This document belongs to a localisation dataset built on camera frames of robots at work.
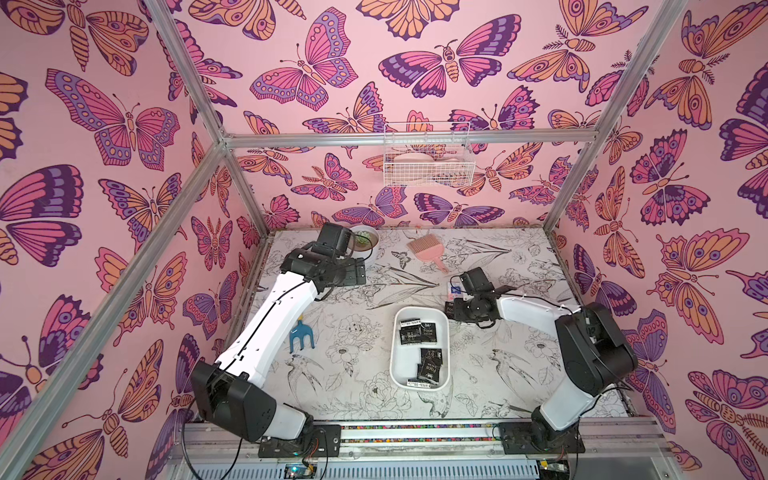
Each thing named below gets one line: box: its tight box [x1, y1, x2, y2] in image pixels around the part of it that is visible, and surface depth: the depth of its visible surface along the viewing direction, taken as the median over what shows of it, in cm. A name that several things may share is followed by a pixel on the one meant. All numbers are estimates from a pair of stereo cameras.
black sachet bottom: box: [417, 363, 441, 385], surface depth 83 cm
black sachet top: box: [420, 322, 437, 345], surface depth 92 cm
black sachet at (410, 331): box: [399, 318, 422, 345], surface depth 92 cm
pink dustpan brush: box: [406, 234, 449, 274], surface depth 116 cm
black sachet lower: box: [420, 348, 443, 369], surface depth 87 cm
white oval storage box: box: [389, 306, 450, 391], surface depth 89 cm
